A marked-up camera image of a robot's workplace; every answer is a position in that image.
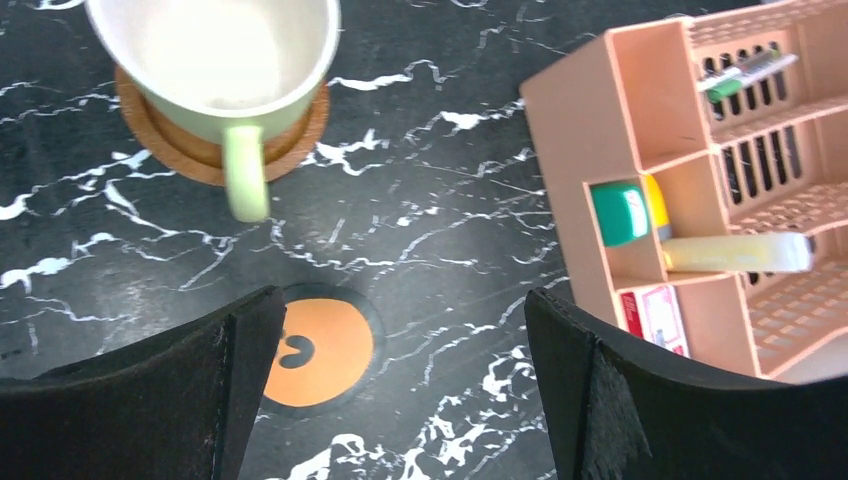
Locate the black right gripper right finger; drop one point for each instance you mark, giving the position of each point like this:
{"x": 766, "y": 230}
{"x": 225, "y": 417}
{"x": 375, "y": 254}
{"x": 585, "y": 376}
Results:
{"x": 619, "y": 407}

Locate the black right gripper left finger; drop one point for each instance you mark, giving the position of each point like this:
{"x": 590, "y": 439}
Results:
{"x": 180, "y": 404}

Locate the green mug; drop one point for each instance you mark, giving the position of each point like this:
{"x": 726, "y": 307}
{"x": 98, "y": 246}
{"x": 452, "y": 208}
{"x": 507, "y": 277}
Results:
{"x": 233, "y": 73}

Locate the orange coaster with black logo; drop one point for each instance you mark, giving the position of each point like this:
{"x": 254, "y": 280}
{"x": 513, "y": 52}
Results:
{"x": 332, "y": 340}

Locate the ridged orange round coaster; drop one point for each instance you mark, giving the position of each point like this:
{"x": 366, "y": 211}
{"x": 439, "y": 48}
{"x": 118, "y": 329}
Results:
{"x": 200, "y": 160}

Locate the red white card box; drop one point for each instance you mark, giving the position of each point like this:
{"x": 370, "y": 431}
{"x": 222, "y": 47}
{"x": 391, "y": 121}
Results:
{"x": 653, "y": 314}

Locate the green tape roll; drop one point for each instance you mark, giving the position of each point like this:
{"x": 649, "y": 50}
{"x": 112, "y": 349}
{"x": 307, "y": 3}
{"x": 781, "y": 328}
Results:
{"x": 621, "y": 213}

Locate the yellow item in organizer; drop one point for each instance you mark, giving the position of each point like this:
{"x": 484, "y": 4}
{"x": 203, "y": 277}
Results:
{"x": 658, "y": 209}

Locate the white tube in organizer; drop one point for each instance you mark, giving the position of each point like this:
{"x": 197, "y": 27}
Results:
{"x": 780, "y": 252}

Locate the orange desk file organizer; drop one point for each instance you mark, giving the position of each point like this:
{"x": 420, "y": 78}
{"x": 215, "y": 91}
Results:
{"x": 772, "y": 157}

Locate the pen in organizer slot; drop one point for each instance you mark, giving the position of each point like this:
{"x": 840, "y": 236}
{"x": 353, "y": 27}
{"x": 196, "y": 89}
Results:
{"x": 747, "y": 72}

